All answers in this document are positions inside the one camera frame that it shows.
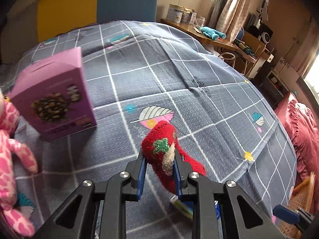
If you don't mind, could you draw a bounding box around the red christmas sock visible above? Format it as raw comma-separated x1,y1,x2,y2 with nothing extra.
141,120,206,194

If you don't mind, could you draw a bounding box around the pink ruffled blanket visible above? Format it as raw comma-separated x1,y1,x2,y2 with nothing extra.
275,93,318,213

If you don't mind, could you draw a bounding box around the grey plaid bed sheet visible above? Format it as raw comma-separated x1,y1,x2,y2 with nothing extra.
1,21,296,228

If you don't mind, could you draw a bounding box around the purple cardboard box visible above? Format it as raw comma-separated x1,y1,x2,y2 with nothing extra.
9,48,97,142

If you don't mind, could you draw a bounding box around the pink giraffe plush toy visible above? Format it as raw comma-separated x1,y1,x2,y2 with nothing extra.
1,94,38,237

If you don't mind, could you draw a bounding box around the teal plush on desk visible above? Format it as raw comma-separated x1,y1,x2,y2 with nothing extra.
200,26,226,40

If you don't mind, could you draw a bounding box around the wooden side desk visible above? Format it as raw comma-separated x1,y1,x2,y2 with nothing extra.
160,18,237,51

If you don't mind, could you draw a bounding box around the milk powder can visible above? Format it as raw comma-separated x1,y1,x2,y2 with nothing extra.
166,4,184,23

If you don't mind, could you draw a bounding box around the white desk fan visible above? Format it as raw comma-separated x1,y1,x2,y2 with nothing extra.
258,32,270,44

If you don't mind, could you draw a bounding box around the pink patterned curtain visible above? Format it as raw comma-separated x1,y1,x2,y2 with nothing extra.
207,0,251,42

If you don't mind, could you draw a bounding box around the grey yellow blue headboard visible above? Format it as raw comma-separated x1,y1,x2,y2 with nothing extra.
1,0,157,64

